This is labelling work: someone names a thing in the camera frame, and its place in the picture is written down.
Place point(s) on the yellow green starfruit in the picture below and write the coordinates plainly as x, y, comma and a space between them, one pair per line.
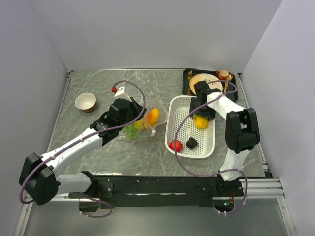
140, 124

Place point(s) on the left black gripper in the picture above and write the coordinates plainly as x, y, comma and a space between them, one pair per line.
137, 107

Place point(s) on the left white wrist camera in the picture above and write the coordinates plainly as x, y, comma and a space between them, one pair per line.
122, 93

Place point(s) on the green grapes bunch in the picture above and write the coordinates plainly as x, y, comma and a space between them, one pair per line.
131, 132

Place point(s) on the orange yellow mango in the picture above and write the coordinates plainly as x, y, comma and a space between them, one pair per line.
153, 116

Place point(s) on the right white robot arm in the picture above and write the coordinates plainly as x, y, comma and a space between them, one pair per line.
241, 126

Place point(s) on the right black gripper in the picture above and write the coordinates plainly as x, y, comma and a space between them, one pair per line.
210, 113

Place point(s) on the white brown bowl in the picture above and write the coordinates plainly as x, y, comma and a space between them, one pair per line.
86, 102

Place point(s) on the white perforated basket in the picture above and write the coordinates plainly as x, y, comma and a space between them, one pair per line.
178, 110

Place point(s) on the orange cup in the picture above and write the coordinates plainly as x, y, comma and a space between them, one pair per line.
222, 74

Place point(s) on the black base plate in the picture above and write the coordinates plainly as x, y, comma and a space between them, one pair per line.
159, 191

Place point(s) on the aluminium rail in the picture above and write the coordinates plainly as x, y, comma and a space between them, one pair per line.
257, 189

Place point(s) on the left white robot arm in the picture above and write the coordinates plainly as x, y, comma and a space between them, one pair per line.
41, 175

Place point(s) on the cream orange plate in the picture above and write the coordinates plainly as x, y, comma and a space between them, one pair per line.
212, 81

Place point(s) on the clear zip top bag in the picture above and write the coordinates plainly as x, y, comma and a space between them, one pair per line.
149, 131

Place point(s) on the gold spoon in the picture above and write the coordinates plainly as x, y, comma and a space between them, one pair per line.
227, 80

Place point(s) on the gold fork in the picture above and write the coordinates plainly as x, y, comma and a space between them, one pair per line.
189, 77

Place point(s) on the yellow pear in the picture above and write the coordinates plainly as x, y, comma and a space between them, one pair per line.
200, 122

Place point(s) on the black tray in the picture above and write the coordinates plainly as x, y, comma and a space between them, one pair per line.
233, 96

